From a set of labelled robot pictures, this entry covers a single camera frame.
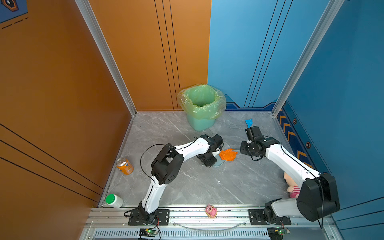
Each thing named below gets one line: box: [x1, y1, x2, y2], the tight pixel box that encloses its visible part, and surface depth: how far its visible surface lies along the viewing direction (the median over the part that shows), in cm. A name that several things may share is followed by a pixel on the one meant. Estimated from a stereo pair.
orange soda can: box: [116, 157, 134, 175], surface depth 83 cm
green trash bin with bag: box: [177, 84, 227, 131], surface depth 96 cm
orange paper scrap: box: [219, 148, 238, 161], surface depth 96 cm
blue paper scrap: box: [244, 118, 254, 128], surface depth 116 cm
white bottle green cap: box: [105, 194, 124, 209], surface depth 73 cm
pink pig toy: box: [205, 204, 218, 219], surface depth 75 cm
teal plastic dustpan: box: [214, 154, 226, 167], surface depth 95 cm
